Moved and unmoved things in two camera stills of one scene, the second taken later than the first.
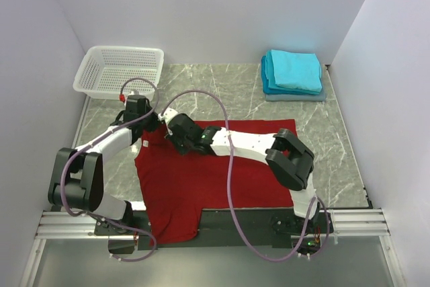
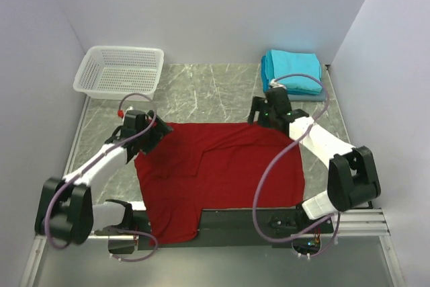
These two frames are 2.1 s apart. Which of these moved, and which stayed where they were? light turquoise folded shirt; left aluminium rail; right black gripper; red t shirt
Moved: right black gripper
Stayed: light turquoise folded shirt; red t shirt; left aluminium rail
